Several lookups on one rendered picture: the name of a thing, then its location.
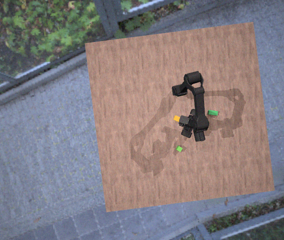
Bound yellow bar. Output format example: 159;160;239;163
173;115;180;122

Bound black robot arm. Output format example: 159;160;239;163
172;71;209;142

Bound green flat bar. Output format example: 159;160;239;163
208;110;218;116

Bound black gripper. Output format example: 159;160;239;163
181;109;195;138

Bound green cube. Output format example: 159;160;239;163
176;146;182;152

